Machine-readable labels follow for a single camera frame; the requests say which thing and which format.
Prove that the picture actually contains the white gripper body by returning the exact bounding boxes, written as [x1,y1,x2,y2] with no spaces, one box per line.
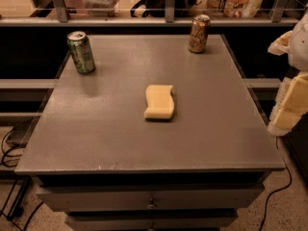
[288,13,308,71]

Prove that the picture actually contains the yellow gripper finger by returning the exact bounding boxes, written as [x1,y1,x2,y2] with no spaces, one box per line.
[268,73,308,137]
[268,31,293,56]

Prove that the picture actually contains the orange soda can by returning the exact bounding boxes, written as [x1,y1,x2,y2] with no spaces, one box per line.
[188,14,211,53]

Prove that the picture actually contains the green soda can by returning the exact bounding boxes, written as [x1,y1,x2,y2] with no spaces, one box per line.
[67,31,95,74]

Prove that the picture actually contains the upper grey drawer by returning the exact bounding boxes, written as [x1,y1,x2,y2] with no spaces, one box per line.
[37,184,264,213]

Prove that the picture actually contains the grey drawer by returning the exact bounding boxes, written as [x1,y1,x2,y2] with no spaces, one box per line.
[37,184,264,213]
[65,210,238,231]

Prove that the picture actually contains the yellow sponge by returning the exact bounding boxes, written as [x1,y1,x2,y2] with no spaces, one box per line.
[144,85,174,119]

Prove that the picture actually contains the dark bag behind railing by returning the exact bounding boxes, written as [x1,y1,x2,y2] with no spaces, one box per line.
[130,0,200,17]

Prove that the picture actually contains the clear plastic container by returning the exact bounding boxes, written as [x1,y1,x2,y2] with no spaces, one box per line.
[83,0,119,17]

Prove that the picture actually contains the grey drawer cabinet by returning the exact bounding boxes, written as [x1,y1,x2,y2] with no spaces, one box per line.
[16,35,285,217]

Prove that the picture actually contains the lower grey drawer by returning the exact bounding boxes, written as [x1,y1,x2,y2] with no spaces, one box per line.
[65,210,238,231]

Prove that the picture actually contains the metal railing frame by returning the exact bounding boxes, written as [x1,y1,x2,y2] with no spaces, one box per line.
[0,0,308,27]

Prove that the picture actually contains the black cable right floor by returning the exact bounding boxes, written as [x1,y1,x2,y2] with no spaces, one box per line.
[258,138,294,231]

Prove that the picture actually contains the black cables left floor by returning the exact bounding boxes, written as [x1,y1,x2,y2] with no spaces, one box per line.
[0,118,44,231]

